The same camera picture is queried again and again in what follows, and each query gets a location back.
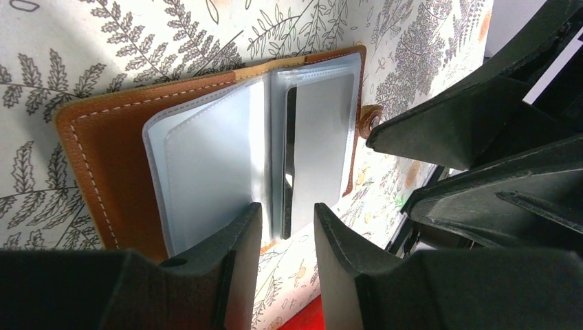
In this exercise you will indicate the brown leather card holder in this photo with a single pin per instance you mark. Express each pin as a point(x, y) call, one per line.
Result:
point(102, 139)

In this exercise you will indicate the red bin with black cards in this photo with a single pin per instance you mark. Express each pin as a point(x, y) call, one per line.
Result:
point(309, 318)

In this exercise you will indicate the black card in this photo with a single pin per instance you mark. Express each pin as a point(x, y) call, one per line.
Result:
point(319, 131)

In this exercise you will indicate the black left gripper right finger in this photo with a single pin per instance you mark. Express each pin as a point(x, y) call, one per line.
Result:
point(364, 287)

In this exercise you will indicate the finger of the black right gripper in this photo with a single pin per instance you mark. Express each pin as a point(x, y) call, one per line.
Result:
point(484, 116)
point(528, 199)

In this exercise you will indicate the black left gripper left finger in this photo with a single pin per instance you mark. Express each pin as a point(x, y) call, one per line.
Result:
point(209, 286)

